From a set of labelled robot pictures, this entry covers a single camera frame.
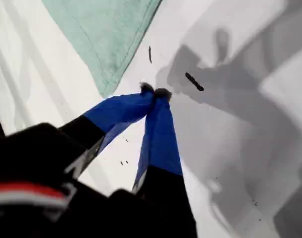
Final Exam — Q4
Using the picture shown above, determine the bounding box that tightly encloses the pale green t-shirt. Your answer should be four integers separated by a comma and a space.
41, 0, 163, 98

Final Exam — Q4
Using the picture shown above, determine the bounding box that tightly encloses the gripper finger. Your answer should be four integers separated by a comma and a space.
132, 88, 199, 238
58, 83, 155, 179

